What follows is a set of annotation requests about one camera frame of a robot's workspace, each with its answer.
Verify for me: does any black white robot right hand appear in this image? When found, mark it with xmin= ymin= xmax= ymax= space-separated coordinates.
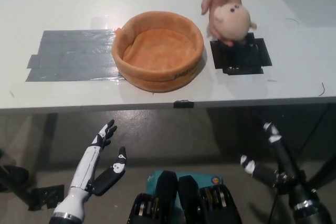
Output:
xmin=240 ymin=122 xmax=307 ymax=190

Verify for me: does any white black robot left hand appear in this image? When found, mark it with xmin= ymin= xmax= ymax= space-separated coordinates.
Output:
xmin=54 ymin=119 xmax=128 ymax=218

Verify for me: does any beige plush dumpling toy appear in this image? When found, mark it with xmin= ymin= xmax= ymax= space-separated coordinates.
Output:
xmin=212 ymin=3 xmax=258 ymax=42

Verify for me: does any black teal robot torso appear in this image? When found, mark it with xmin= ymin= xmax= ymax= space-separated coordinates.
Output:
xmin=127 ymin=170 xmax=242 ymax=224

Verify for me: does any grey table leg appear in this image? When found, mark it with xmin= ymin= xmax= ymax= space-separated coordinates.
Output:
xmin=34 ymin=113 xmax=59 ymax=168

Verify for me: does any black tape square patch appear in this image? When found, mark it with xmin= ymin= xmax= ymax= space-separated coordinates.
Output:
xmin=209 ymin=32 xmax=273 ymax=75

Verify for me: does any dark stand base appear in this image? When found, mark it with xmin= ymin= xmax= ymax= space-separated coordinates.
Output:
xmin=0 ymin=149 xmax=34 ymax=204

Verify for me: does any orange plush round basket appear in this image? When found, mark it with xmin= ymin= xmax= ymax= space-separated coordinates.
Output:
xmin=112 ymin=10 xmax=205 ymax=93

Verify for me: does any grey duct tape patch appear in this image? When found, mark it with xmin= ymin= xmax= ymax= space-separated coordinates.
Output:
xmin=25 ymin=29 xmax=127 ymax=82

